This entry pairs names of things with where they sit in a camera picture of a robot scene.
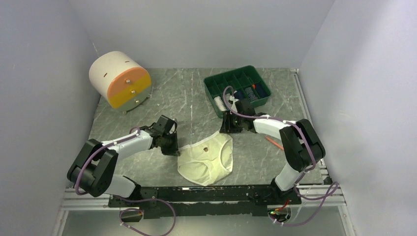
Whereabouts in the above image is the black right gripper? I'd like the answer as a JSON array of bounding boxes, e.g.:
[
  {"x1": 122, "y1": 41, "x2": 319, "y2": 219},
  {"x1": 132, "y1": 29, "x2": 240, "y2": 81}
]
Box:
[{"x1": 219, "y1": 111, "x2": 244, "y2": 134}]

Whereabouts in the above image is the green compartment organizer tray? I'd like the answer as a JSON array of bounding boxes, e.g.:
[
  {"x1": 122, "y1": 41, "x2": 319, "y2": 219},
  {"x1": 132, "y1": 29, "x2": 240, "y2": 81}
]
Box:
[{"x1": 203, "y1": 65, "x2": 271, "y2": 118}]

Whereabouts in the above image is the cream cloth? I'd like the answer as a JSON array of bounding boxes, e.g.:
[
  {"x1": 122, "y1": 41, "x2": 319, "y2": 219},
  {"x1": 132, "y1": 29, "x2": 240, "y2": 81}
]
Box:
[{"x1": 177, "y1": 131, "x2": 234, "y2": 186}]

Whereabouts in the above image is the white pink-trimmed underwear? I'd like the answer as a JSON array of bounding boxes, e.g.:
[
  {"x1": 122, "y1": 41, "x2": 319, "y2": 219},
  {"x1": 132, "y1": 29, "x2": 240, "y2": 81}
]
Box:
[{"x1": 213, "y1": 96, "x2": 227, "y2": 112}]

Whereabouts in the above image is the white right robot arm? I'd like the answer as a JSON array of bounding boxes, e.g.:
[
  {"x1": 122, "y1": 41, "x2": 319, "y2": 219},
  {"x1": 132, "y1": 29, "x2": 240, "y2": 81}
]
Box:
[{"x1": 220, "y1": 99, "x2": 326, "y2": 204}]

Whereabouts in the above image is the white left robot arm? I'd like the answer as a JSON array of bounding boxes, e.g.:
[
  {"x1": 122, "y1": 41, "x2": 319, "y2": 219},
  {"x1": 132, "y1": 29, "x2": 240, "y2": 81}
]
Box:
[{"x1": 67, "y1": 115, "x2": 180, "y2": 207}]

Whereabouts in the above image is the dark navy rolled sock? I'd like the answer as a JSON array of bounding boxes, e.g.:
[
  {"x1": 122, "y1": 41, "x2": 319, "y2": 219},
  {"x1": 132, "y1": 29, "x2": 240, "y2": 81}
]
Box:
[{"x1": 234, "y1": 90, "x2": 246, "y2": 100}]

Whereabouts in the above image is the blue striped rolled sock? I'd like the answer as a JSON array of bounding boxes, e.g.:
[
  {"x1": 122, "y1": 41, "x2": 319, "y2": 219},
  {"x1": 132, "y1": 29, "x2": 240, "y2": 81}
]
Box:
[{"x1": 244, "y1": 87, "x2": 259, "y2": 102}]

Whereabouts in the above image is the navy orange rolled sock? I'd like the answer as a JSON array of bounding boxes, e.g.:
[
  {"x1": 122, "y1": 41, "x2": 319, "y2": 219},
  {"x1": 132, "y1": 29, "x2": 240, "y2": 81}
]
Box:
[{"x1": 252, "y1": 83, "x2": 268, "y2": 98}]

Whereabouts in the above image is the orange pencil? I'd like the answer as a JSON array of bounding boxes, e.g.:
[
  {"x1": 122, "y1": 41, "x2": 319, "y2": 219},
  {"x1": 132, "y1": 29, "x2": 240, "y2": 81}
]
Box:
[{"x1": 265, "y1": 136, "x2": 284, "y2": 150}]

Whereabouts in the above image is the round white drawer cabinet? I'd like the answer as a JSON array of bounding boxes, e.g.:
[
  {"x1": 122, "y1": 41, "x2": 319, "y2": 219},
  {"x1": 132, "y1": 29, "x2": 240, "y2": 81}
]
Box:
[{"x1": 89, "y1": 51, "x2": 152, "y2": 113}]

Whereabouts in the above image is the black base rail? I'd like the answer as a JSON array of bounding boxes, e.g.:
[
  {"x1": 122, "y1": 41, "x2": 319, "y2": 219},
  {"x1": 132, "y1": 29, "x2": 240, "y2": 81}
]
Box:
[{"x1": 108, "y1": 184, "x2": 301, "y2": 219}]

